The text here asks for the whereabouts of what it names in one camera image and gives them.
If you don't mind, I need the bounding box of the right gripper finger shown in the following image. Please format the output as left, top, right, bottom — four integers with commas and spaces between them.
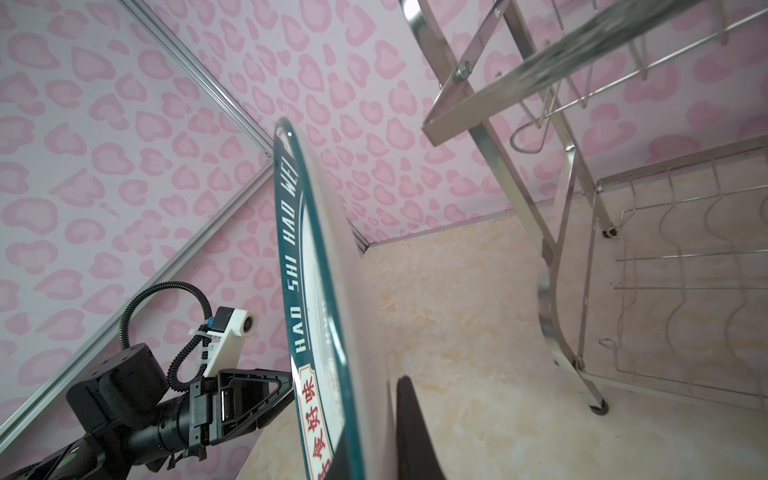
396, 376, 446, 480

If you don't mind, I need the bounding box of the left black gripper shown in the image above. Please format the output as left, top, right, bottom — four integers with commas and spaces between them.
188, 369, 294, 447

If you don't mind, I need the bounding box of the dark green rimmed plate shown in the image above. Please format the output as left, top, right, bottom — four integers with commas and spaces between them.
273, 118, 398, 479

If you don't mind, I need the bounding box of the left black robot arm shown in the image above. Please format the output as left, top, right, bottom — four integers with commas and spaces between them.
7, 344, 294, 479

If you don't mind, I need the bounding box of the chrome two-tier dish rack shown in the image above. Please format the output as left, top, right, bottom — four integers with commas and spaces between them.
400, 1, 767, 415

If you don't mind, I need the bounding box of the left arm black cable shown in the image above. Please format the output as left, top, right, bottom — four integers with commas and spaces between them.
118, 281, 214, 394

